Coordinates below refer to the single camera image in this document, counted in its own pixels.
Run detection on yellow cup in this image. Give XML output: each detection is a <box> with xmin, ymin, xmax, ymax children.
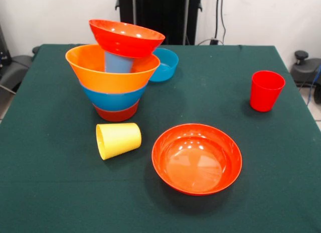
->
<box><xmin>95</xmin><ymin>122</ymin><xmax>142</xmax><ymax>161</ymax></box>

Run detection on large blue bowl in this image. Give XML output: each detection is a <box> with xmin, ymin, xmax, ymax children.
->
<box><xmin>79</xmin><ymin>79</ymin><xmax>148</xmax><ymax>112</ymax></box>

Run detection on blue cup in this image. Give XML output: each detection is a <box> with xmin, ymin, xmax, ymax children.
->
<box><xmin>104</xmin><ymin>51</ymin><xmax>134</xmax><ymax>74</ymax></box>

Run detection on wide red-orange bowl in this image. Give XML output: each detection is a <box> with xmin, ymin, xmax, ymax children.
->
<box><xmin>151</xmin><ymin>123</ymin><xmax>243</xmax><ymax>196</ymax></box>
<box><xmin>88</xmin><ymin>19</ymin><xmax>166</xmax><ymax>59</ymax></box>

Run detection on large orange bowl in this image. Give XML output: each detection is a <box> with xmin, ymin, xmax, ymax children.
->
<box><xmin>65</xmin><ymin>44</ymin><xmax>161</xmax><ymax>94</ymax></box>

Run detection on red cup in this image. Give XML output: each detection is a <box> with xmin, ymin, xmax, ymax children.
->
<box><xmin>249</xmin><ymin>70</ymin><xmax>286</xmax><ymax>113</ymax></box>

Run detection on small red-orange bowl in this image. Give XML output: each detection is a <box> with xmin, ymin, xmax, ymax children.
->
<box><xmin>93</xmin><ymin>100</ymin><xmax>140</xmax><ymax>122</ymax></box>

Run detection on small blue bowl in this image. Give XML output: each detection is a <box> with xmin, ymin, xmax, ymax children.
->
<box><xmin>149</xmin><ymin>48</ymin><xmax>180</xmax><ymax>83</ymax></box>

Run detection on dark green tablecloth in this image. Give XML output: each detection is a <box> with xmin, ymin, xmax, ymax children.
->
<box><xmin>0</xmin><ymin>44</ymin><xmax>321</xmax><ymax>233</ymax></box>

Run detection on black wall cable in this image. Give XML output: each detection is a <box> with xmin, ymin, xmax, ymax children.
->
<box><xmin>214</xmin><ymin>0</ymin><xmax>227</xmax><ymax>45</ymax></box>

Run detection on black pedestal leg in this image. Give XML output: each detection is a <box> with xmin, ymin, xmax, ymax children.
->
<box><xmin>290</xmin><ymin>50</ymin><xmax>321</xmax><ymax>88</ymax></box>
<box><xmin>0</xmin><ymin>46</ymin><xmax>41</xmax><ymax>93</ymax></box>

